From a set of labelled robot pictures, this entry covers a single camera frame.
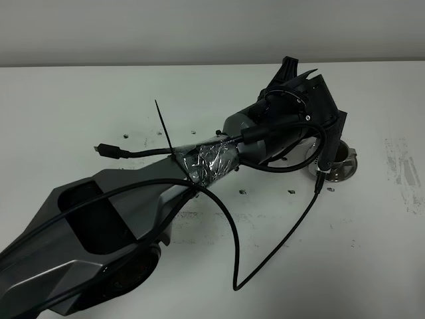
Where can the near stainless steel teacup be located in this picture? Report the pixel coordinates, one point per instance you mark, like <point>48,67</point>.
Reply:
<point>344,153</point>

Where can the black cable tie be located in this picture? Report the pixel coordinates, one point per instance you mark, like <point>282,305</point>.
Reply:
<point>167,136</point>

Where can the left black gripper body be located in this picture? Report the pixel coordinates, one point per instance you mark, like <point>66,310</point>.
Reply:
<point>280,104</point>

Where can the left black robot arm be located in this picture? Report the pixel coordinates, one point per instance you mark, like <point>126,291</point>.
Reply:
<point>99,238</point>

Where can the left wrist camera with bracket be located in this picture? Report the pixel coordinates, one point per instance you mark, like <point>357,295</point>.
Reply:
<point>326,114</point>

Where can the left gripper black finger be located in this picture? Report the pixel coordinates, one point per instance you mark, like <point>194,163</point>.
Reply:
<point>300,79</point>
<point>288,70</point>

